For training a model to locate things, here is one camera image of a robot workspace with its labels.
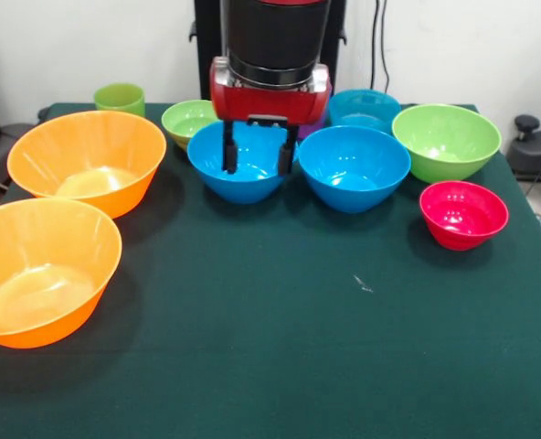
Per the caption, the dark green table cloth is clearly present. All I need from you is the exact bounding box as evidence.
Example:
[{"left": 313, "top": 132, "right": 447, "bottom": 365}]
[{"left": 0, "top": 102, "right": 541, "bottom": 439}]

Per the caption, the green plastic cup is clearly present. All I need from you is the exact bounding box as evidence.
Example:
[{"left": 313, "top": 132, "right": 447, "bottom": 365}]
[{"left": 92, "top": 82, "right": 146, "bottom": 118}]

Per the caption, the large orange plastic bowl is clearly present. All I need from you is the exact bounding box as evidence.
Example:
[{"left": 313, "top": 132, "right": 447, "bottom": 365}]
[
  {"left": 6, "top": 110, "right": 168, "bottom": 220},
  {"left": 0, "top": 197, "right": 123, "bottom": 350}
]

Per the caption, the dark grey stand base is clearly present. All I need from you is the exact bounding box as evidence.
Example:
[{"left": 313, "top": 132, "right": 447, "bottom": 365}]
[{"left": 0, "top": 122, "right": 41, "bottom": 198}]

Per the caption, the black stand base with knob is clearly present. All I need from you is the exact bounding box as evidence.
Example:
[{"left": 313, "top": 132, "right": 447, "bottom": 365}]
[{"left": 507, "top": 113, "right": 541, "bottom": 184}]

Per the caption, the large green plastic bowl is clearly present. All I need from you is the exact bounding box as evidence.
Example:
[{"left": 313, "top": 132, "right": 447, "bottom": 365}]
[{"left": 391, "top": 103, "right": 503, "bottom": 185}]

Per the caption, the blue plastic bowl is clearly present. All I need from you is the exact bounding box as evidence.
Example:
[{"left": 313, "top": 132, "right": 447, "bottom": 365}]
[
  {"left": 297, "top": 125, "right": 412, "bottom": 215},
  {"left": 186, "top": 119, "right": 299, "bottom": 205}
]

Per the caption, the purple plastic cup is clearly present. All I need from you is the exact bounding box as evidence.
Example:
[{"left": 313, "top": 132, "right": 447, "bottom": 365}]
[{"left": 296, "top": 80, "right": 334, "bottom": 140}]

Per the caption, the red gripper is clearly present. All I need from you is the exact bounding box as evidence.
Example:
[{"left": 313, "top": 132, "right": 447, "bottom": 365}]
[{"left": 208, "top": 57, "right": 334, "bottom": 177}]

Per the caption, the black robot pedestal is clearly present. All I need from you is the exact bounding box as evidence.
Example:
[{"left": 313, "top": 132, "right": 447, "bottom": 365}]
[{"left": 188, "top": 0, "right": 348, "bottom": 105}]

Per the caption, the small translucent blue bowl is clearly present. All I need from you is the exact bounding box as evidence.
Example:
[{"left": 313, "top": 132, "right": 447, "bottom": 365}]
[{"left": 328, "top": 88, "right": 403, "bottom": 135}]

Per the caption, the small green plastic bowl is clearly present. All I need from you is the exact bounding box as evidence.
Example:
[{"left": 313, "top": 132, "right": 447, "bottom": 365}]
[{"left": 161, "top": 99, "right": 219, "bottom": 152}]

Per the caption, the small pink plastic bowl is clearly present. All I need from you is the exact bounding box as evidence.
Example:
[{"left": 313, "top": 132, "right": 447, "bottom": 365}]
[{"left": 419, "top": 180, "right": 510, "bottom": 252}]

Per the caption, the black hanging cable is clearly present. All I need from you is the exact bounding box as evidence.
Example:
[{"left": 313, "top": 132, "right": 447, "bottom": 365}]
[{"left": 373, "top": 0, "right": 391, "bottom": 92}]

